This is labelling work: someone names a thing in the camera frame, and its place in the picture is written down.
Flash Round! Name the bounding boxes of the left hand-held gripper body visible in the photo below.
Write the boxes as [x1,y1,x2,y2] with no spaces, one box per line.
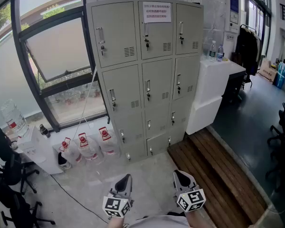
[102,189,134,219]

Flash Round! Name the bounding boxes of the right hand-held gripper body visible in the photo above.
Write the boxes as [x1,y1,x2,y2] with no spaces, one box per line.
[172,184,207,213]

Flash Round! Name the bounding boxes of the grey metal locker cabinet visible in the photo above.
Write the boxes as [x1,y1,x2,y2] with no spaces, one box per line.
[85,0,204,163]

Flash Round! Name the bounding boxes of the grey metal locker door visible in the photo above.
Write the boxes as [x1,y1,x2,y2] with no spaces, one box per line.
[142,58,173,114]

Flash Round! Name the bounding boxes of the person's left forearm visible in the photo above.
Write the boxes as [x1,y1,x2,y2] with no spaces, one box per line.
[108,217,124,228]

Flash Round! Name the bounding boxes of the person's right forearm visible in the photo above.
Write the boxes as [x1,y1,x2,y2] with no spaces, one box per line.
[185,210,205,228]

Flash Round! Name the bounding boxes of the brown wooden slat platform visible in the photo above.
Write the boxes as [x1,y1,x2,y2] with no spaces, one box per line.
[167,127,268,228]

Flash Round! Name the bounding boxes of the person's white shirt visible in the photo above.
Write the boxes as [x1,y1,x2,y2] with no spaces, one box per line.
[132,214,191,228]

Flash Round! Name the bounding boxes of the clear water jug red cap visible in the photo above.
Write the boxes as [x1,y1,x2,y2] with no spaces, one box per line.
[58,137,83,165]
[97,126,121,157]
[77,132,103,161]

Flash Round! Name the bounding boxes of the black and white sneaker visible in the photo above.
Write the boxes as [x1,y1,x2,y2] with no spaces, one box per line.
[57,152,71,170]

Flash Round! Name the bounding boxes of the small white foam box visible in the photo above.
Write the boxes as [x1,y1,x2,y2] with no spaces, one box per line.
[185,96,223,135]

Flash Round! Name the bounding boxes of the white water dispenser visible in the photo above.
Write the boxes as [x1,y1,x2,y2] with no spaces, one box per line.
[16,126,64,175]

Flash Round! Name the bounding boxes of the black bottle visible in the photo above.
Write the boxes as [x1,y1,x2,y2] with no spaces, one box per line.
[39,124,51,139]

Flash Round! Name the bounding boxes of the white block counter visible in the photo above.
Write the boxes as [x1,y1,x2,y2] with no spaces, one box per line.
[194,59,247,108]

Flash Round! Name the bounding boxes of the large water dispenser bottle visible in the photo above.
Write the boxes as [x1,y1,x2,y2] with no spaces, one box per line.
[0,98,29,137]

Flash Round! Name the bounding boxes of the green label water bottle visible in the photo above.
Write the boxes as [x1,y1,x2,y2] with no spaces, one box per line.
[209,40,217,62]

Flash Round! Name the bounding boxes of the blue label water bottle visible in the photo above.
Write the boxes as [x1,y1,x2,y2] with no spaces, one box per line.
[216,45,224,62]

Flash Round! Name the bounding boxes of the brown cardboard box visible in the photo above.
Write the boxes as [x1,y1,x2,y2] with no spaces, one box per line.
[258,58,278,83]

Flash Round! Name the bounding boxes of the blue and white bag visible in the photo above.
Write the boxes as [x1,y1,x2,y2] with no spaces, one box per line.
[273,60,285,89]

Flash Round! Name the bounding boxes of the white paper notice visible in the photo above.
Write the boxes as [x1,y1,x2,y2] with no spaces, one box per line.
[142,1,172,23]

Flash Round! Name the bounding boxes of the black floor cable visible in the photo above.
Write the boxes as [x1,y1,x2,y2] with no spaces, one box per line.
[49,174,109,223]

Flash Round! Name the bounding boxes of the thin white cord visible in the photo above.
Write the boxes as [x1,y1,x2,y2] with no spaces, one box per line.
[72,66,97,142]

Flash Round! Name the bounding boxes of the black window frame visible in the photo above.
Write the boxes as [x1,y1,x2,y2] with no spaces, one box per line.
[10,0,110,133]

